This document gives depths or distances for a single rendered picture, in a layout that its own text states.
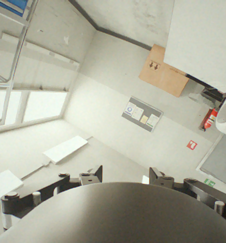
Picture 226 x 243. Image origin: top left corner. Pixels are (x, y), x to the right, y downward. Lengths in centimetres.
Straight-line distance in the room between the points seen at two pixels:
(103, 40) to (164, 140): 303
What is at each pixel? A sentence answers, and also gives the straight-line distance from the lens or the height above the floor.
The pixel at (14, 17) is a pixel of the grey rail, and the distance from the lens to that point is 154.
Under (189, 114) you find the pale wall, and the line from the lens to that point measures 359.
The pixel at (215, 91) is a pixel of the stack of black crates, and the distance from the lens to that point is 237.
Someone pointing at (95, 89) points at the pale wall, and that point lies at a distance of 382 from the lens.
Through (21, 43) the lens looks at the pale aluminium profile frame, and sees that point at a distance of 161.
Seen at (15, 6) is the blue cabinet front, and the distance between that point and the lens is 154.
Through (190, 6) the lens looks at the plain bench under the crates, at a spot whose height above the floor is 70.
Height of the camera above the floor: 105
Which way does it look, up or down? 16 degrees up
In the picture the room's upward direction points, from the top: 154 degrees counter-clockwise
